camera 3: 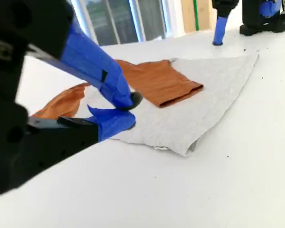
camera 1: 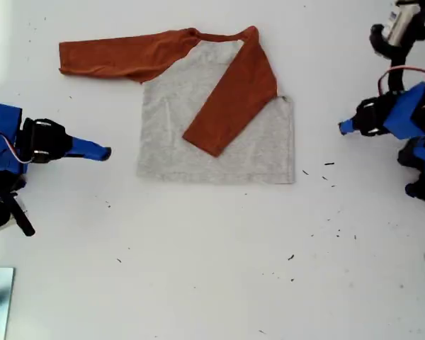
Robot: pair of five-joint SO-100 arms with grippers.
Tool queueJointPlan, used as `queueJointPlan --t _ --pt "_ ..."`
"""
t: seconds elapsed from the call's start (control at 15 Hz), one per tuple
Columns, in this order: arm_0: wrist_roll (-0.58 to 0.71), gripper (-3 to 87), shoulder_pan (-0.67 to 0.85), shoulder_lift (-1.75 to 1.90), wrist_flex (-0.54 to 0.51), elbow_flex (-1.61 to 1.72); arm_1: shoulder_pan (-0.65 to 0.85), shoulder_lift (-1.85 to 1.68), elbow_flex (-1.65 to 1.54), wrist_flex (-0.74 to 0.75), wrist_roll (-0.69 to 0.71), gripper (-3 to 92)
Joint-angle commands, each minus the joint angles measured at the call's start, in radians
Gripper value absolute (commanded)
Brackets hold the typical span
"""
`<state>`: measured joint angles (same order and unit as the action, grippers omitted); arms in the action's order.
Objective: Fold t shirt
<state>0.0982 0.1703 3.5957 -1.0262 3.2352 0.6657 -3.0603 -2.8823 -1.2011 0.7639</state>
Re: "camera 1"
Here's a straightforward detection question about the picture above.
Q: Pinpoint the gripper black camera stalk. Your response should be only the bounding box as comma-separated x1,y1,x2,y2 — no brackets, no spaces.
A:
5,193,36,237
389,31,425,96

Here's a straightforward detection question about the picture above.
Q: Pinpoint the arm red white wire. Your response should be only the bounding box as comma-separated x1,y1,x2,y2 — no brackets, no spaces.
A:
0,127,35,164
377,67,425,107

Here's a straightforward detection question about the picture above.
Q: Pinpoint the grey metal plate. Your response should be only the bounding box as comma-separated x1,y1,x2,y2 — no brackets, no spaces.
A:
0,267,16,340

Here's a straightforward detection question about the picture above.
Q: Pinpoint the grey shirt with rust sleeves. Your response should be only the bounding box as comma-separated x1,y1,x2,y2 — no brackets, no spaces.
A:
58,25,297,186

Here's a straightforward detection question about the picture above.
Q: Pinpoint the gripper black camera cable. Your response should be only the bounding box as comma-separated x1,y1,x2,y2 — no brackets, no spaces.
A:
370,23,400,61

